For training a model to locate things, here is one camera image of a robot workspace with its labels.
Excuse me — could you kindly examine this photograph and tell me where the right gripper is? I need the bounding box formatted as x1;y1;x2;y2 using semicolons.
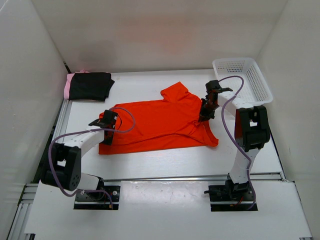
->
198;98;219;123

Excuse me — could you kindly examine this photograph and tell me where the black t-shirt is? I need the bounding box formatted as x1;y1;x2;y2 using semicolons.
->
69;72;115;102

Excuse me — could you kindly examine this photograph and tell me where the orange t-shirt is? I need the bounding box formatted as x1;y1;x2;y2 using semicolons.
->
98;82;219;155

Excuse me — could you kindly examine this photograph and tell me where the pink t-shirt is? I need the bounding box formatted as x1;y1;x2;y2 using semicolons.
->
63;69;89;100

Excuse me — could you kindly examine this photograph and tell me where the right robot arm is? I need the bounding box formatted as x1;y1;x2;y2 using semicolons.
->
198;80;271;200

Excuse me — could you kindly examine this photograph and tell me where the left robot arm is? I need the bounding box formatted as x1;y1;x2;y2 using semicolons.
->
40;110;118;191

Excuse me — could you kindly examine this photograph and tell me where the white plastic basket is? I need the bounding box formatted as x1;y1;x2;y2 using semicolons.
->
212;57;273;106

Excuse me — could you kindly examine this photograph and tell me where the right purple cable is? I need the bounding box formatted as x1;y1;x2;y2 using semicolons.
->
217;75;257;210

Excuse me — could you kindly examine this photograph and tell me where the purple cable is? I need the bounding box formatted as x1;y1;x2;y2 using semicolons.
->
47;106;137;210
217;75;257;210

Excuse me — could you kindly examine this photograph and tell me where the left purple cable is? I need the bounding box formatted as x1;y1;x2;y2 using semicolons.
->
47;106;137;210

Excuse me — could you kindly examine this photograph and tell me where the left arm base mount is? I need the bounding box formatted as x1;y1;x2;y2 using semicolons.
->
73;182;121;211

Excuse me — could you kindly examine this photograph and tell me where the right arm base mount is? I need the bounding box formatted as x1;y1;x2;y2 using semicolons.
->
203;185;258;212

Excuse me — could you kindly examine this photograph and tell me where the aluminium frame rail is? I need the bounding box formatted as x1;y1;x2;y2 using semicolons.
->
7;97;73;240

